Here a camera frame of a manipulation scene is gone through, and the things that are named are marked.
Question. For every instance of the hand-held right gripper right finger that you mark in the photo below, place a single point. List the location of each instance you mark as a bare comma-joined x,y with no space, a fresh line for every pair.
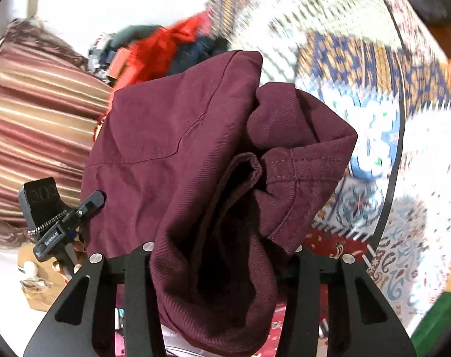
303,267

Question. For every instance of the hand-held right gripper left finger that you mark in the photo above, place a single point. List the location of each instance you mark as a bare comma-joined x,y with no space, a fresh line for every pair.
140,264

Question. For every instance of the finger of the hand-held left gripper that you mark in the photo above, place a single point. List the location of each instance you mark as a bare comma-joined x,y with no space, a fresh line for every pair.
93,202

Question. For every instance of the maroon jacket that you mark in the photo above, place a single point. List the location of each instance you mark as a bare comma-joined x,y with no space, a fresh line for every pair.
173,137

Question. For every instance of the grey clothes pile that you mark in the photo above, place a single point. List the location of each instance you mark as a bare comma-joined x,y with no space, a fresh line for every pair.
136,31

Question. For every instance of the small white round object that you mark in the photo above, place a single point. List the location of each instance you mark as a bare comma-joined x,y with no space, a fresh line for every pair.
30,269

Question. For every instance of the striped curtain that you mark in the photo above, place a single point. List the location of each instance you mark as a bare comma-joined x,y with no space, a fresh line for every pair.
32,119

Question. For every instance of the green object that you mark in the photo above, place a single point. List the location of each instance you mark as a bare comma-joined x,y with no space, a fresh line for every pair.
437,323

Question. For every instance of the red garment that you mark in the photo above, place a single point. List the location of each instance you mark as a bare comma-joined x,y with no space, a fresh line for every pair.
154,52

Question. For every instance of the navy garment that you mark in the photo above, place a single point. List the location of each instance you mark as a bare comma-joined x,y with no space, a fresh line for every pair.
195,54

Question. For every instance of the patchwork patterned quilt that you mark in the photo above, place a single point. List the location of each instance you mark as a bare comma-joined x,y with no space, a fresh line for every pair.
359,63

